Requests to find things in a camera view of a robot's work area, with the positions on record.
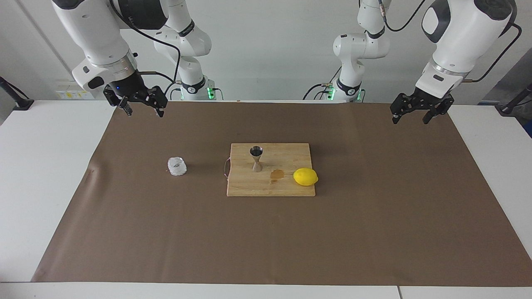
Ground black camera stand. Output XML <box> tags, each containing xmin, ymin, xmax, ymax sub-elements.
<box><xmin>498</xmin><ymin>83</ymin><xmax>532</xmax><ymax>117</ymax></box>
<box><xmin>0</xmin><ymin>76</ymin><xmax>34</xmax><ymax>111</ymax></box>

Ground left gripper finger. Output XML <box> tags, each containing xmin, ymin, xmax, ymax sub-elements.
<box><xmin>422</xmin><ymin>95</ymin><xmax>455</xmax><ymax>125</ymax></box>
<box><xmin>389</xmin><ymin>92</ymin><xmax>418</xmax><ymax>125</ymax></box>

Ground wooden cutting board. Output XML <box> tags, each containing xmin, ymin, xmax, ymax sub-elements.
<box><xmin>224</xmin><ymin>143</ymin><xmax>316</xmax><ymax>197</ymax></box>

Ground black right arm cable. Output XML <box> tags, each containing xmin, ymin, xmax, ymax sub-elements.
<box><xmin>109</xmin><ymin>0</ymin><xmax>184</xmax><ymax>96</ymax></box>

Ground dark grey partition panel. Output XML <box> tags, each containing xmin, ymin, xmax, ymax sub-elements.
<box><xmin>478</xmin><ymin>48</ymin><xmax>532</xmax><ymax>105</ymax></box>

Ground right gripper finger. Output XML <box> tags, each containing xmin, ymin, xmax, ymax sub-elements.
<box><xmin>103</xmin><ymin>85</ymin><xmax>133</xmax><ymax>118</ymax></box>
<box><xmin>143</xmin><ymin>85</ymin><xmax>168</xmax><ymax>119</ymax></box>

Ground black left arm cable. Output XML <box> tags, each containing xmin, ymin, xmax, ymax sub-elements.
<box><xmin>378</xmin><ymin>0</ymin><xmax>522</xmax><ymax>83</ymax></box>

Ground brown paper table mat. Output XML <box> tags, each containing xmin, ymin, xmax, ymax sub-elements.
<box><xmin>31</xmin><ymin>101</ymin><xmax>532</xmax><ymax>287</ymax></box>

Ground black right base cable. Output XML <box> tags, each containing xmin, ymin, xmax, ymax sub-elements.
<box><xmin>164</xmin><ymin>80</ymin><xmax>185</xmax><ymax>101</ymax></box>

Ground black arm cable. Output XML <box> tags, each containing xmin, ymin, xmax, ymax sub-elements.
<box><xmin>378</xmin><ymin>0</ymin><xmax>522</xmax><ymax>83</ymax></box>
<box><xmin>109</xmin><ymin>0</ymin><xmax>184</xmax><ymax>96</ymax></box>

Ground black left base cables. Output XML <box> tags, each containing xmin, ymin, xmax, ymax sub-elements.
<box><xmin>303</xmin><ymin>66</ymin><xmax>342</xmax><ymax>101</ymax></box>

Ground yellow lemon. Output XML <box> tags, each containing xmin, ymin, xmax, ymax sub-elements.
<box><xmin>293</xmin><ymin>168</ymin><xmax>319</xmax><ymax>186</ymax></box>

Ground steel double jigger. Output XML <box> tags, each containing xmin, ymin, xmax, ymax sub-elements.
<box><xmin>249</xmin><ymin>146</ymin><xmax>264</xmax><ymax>173</ymax></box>

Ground white wall socket box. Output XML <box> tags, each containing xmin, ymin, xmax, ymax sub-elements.
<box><xmin>55</xmin><ymin>80</ymin><xmax>91</xmax><ymax>100</ymax></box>

